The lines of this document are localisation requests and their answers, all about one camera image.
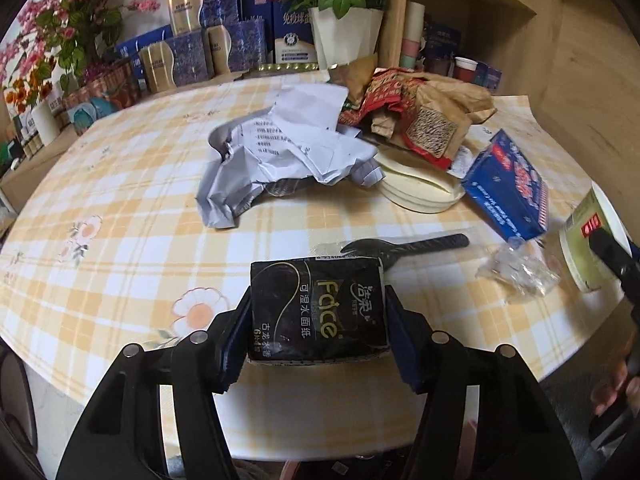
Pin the flat blue box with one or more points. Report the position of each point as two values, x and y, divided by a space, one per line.
142 42

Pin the yellow checked tablecloth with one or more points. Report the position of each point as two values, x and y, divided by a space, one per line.
150 210

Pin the blue cardboard box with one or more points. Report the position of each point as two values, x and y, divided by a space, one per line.
500 195

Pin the small blue box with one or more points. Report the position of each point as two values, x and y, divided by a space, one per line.
489 77

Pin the red patterned snack wrapper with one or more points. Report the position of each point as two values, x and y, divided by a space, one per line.
400 95

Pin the black tissue packet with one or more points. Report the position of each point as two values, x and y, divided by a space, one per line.
315 310

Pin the red rose plant white pot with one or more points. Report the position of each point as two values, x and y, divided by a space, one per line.
345 35

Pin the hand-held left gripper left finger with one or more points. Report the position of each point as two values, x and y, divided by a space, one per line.
235 355

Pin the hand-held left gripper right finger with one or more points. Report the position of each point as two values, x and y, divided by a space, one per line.
400 350

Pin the green white paper cup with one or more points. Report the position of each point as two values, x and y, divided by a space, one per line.
580 245

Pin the red cup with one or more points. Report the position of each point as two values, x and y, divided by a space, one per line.
465 69

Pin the grey plastic bag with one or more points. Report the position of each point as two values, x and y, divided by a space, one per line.
225 180

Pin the blue white carton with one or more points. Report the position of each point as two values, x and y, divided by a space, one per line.
295 35

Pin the brown jar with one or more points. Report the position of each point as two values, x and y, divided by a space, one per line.
437 67

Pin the brown paper bag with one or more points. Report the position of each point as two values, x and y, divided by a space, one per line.
460 95

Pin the striped flower basket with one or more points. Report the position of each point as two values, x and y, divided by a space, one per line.
102 82

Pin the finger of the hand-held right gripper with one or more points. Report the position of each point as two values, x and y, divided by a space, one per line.
612 255

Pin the tall dark blue box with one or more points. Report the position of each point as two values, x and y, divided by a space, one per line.
442 40

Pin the stack of pastel paper cups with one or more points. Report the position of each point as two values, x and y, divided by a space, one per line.
412 35

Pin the black plastic fork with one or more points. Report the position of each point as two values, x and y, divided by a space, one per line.
425 245

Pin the stack of cream paper plates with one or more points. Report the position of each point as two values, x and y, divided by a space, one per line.
415 191

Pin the teal round tin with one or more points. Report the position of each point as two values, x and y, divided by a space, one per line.
92 116

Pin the clear plastic wrapper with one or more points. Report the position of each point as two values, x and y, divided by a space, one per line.
520 270

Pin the person's right hand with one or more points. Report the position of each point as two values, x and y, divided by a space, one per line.
612 382

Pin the row of small brown bottles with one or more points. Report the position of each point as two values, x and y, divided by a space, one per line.
31 144

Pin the white printed paper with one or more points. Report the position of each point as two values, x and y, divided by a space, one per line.
295 130

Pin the pink blossom arrangement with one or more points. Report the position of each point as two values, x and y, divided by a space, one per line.
75 20

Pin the low wooden cabinet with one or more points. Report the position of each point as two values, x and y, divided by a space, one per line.
30 170

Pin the blue gold gift box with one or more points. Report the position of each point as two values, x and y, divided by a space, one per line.
205 2
175 62
235 47

